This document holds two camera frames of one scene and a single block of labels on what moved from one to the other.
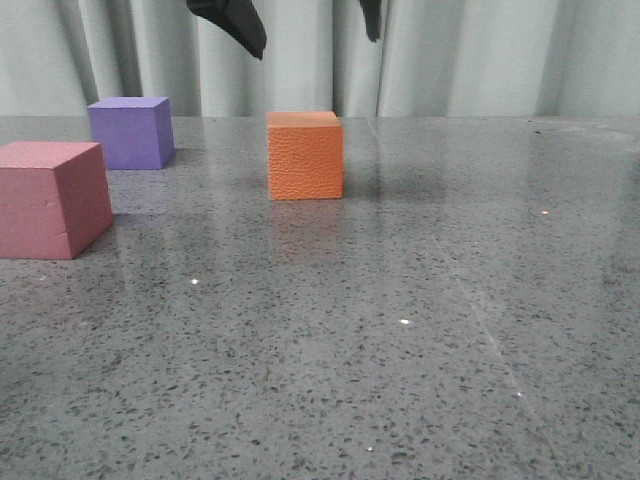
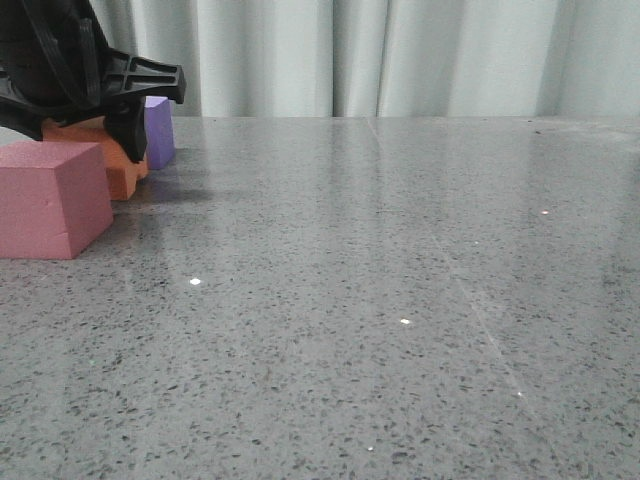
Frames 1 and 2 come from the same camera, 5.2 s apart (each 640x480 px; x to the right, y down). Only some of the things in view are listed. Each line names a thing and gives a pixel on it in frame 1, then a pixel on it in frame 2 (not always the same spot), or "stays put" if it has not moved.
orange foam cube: (304, 155) to (123, 171)
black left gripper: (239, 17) to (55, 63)
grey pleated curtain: (430, 58) stays put
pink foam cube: (55, 199) stays put
